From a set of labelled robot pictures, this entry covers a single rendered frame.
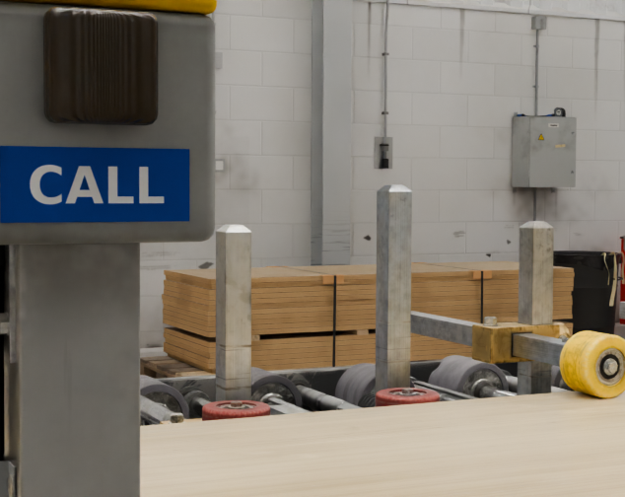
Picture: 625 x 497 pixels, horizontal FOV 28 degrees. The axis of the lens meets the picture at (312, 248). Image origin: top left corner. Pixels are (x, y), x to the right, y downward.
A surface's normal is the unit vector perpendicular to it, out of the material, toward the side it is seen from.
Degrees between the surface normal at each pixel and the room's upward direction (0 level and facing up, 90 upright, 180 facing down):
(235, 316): 90
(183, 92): 90
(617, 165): 90
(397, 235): 90
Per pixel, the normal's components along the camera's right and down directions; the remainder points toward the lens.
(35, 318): 0.42, 0.05
